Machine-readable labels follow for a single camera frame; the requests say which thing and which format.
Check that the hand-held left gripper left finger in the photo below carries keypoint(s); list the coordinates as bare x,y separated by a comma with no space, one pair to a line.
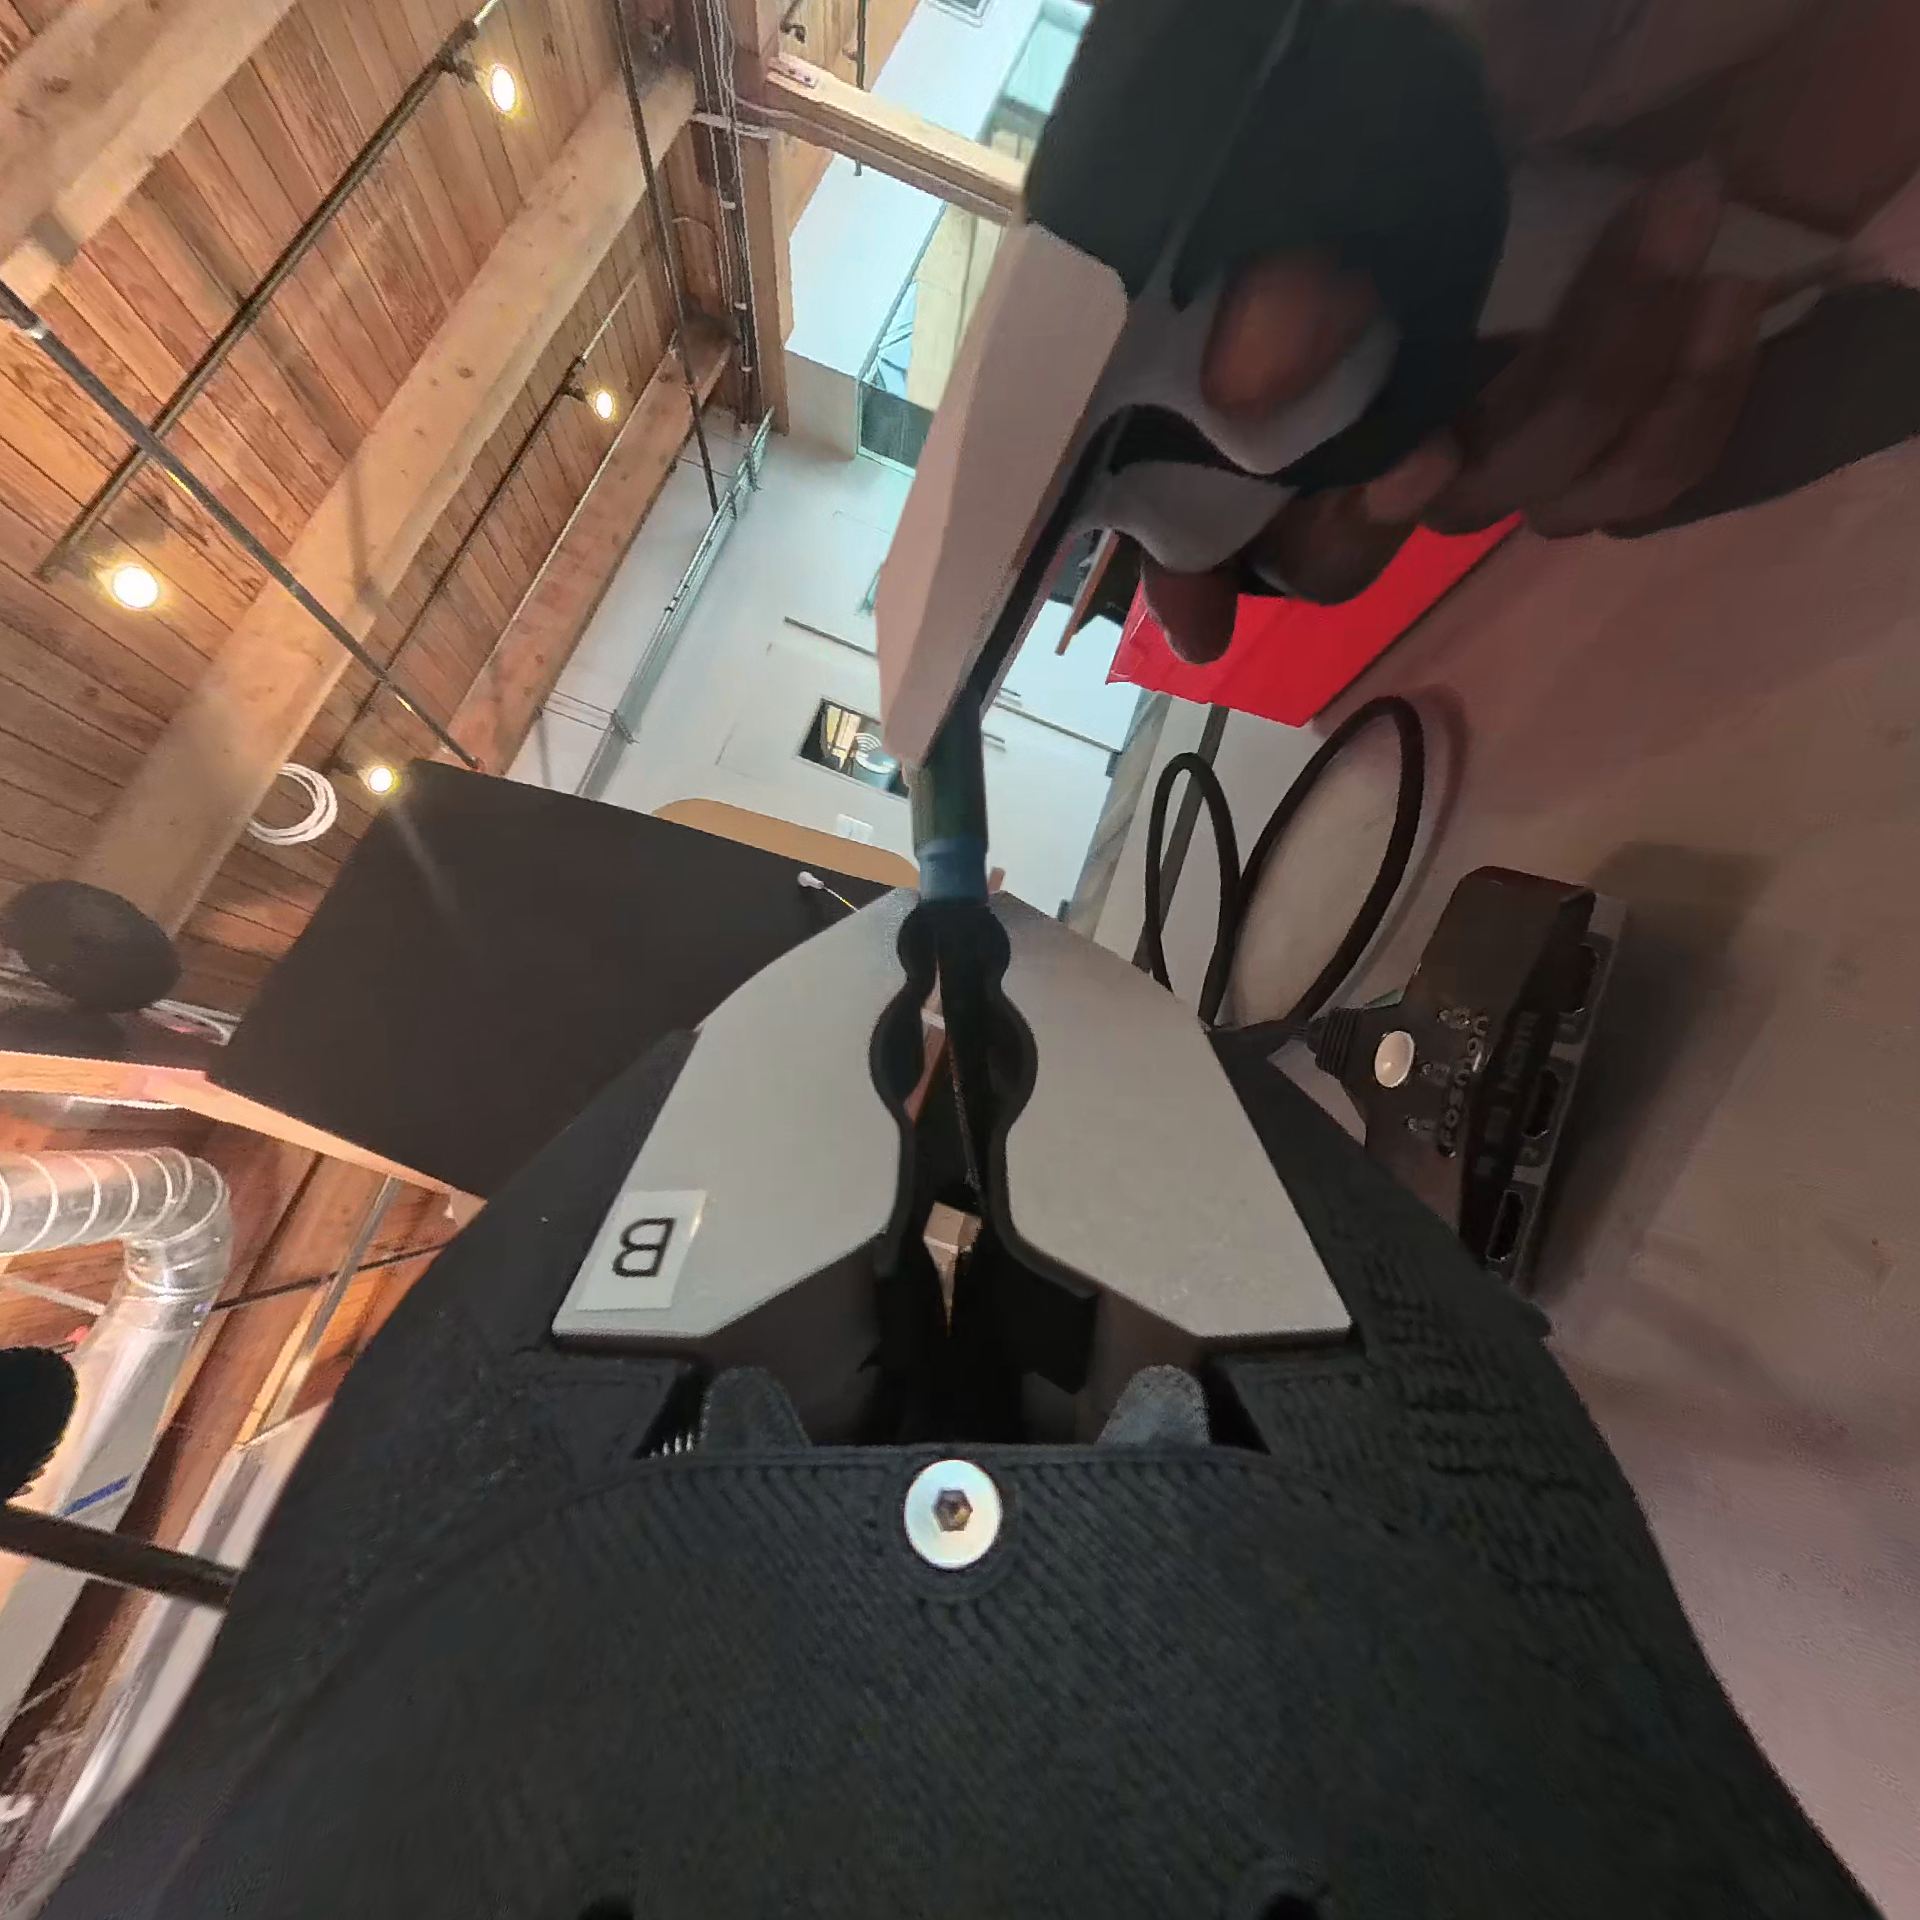
750,1155

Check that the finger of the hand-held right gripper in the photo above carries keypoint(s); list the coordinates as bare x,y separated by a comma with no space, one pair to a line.
990,495

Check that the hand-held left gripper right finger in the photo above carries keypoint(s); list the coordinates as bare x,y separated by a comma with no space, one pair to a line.
1170,1185

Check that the red plastic bin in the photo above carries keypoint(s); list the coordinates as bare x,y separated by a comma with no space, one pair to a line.
1350,644

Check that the black hdmi switch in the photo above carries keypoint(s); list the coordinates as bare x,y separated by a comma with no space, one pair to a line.
1500,961

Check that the person's right forearm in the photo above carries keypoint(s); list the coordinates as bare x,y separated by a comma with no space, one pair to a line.
1724,76

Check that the black panel with wooden edge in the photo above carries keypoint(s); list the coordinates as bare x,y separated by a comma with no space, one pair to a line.
494,961

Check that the silver air duct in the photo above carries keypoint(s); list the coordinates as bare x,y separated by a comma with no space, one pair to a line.
90,1200

